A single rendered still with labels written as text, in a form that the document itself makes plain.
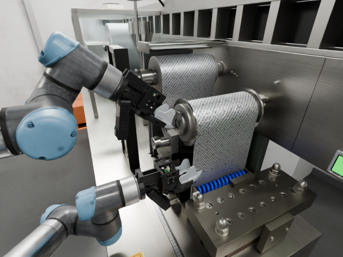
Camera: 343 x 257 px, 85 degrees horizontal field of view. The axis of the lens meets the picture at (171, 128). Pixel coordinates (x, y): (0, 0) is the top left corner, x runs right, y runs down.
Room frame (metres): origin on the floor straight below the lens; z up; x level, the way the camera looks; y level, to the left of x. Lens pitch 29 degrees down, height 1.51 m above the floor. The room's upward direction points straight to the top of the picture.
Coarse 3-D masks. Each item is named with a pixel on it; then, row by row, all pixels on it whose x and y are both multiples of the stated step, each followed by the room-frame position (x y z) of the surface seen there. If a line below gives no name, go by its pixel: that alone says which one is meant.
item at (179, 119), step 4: (176, 112) 0.51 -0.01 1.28; (180, 112) 0.50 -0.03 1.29; (176, 116) 0.51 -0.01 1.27; (180, 116) 0.49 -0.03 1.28; (184, 116) 0.49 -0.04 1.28; (176, 120) 0.52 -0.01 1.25; (180, 120) 0.49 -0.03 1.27; (184, 120) 0.48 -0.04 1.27; (176, 124) 0.52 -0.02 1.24; (180, 124) 0.49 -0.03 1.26; (184, 124) 0.47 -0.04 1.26; (176, 128) 0.51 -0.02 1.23; (180, 128) 0.49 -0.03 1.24; (184, 128) 0.47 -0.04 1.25; (176, 132) 0.51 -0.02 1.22; (180, 132) 0.49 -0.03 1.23; (184, 132) 0.47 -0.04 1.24
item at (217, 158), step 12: (252, 132) 0.56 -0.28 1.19; (204, 144) 0.47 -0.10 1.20; (216, 144) 0.49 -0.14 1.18; (228, 144) 0.51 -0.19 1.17; (240, 144) 0.54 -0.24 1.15; (204, 156) 0.47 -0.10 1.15; (216, 156) 0.49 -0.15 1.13; (228, 156) 0.52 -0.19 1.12; (240, 156) 0.54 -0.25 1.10; (204, 168) 0.48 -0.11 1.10; (216, 168) 0.50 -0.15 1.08; (228, 168) 0.52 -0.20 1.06; (240, 168) 0.55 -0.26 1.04; (204, 180) 0.48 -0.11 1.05
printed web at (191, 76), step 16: (160, 64) 0.69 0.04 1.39; (176, 64) 0.72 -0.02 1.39; (192, 64) 0.74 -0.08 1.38; (208, 64) 0.77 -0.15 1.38; (176, 80) 0.70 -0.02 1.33; (192, 80) 0.73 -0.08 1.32; (208, 80) 0.76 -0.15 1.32; (176, 96) 0.70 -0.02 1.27; (192, 96) 0.73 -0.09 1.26; (208, 96) 0.77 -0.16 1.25; (224, 96) 0.57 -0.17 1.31; (240, 96) 0.58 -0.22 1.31; (208, 112) 0.49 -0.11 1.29; (224, 112) 0.51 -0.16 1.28; (240, 112) 0.53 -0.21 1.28; (256, 112) 0.56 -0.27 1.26; (160, 128) 0.82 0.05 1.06; (208, 128) 0.48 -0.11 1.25; (224, 128) 0.50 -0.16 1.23; (240, 128) 0.53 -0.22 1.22
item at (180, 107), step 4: (180, 104) 0.52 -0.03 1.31; (176, 108) 0.54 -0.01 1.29; (180, 108) 0.51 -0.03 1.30; (184, 108) 0.49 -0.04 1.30; (184, 112) 0.49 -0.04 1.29; (188, 112) 0.48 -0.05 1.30; (188, 116) 0.47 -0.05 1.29; (188, 120) 0.47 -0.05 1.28; (188, 124) 0.47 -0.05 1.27; (192, 124) 0.46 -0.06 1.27; (188, 128) 0.47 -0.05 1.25; (192, 128) 0.46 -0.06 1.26; (188, 132) 0.46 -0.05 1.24; (192, 132) 0.46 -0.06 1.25; (180, 136) 0.51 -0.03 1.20; (184, 136) 0.49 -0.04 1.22; (188, 136) 0.46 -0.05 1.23; (184, 140) 0.48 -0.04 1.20; (188, 140) 0.47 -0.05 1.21
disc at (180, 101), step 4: (180, 100) 0.53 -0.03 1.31; (184, 100) 0.51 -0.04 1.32; (176, 104) 0.56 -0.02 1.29; (184, 104) 0.51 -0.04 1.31; (188, 104) 0.49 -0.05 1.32; (188, 108) 0.49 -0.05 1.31; (192, 112) 0.47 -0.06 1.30; (192, 116) 0.47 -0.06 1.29; (192, 120) 0.47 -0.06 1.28; (196, 120) 0.45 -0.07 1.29; (196, 124) 0.45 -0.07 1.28; (196, 128) 0.45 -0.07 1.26; (196, 132) 0.45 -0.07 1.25; (192, 136) 0.46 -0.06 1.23; (196, 136) 0.45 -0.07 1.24; (192, 140) 0.46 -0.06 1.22; (188, 144) 0.48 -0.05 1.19; (192, 144) 0.46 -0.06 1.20
